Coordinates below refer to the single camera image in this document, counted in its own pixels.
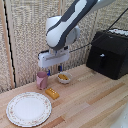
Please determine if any black box appliance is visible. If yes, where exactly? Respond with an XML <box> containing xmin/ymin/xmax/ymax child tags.
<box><xmin>85</xmin><ymin>29</ymin><xmax>128</xmax><ymax>81</ymax></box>

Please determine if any white floral rim plate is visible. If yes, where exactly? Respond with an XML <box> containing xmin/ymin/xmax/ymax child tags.
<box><xmin>5</xmin><ymin>92</ymin><xmax>53</xmax><ymax>128</ymax></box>

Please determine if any small white bowl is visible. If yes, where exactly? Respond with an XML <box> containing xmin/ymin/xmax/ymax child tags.
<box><xmin>56</xmin><ymin>71</ymin><xmax>73</xmax><ymax>85</ymax></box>

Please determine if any wooden vertical post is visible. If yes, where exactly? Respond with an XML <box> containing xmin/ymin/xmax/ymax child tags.
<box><xmin>0</xmin><ymin>0</ymin><xmax>17</xmax><ymax>90</ymax></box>

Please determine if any yellow bread block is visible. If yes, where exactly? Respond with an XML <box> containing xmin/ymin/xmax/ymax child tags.
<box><xmin>45</xmin><ymin>87</ymin><xmax>61</xmax><ymax>101</ymax></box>

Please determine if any white item on appliance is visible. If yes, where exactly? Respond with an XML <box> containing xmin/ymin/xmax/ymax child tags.
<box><xmin>108</xmin><ymin>28</ymin><xmax>128</xmax><ymax>37</ymax></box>

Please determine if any pink cup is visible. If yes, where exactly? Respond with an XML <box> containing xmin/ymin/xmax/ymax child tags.
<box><xmin>36</xmin><ymin>70</ymin><xmax>50</xmax><ymax>91</ymax></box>

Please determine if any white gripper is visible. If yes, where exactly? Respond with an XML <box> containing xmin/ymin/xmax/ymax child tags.
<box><xmin>37</xmin><ymin>48</ymin><xmax>71</xmax><ymax>77</ymax></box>

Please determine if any yellow food in bowl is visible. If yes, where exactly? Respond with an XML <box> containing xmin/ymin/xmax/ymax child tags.
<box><xmin>58</xmin><ymin>74</ymin><xmax>70</xmax><ymax>81</ymax></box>

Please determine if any black cable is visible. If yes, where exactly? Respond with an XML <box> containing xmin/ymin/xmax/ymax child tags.
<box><xmin>69</xmin><ymin>6</ymin><xmax>128</xmax><ymax>54</ymax></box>

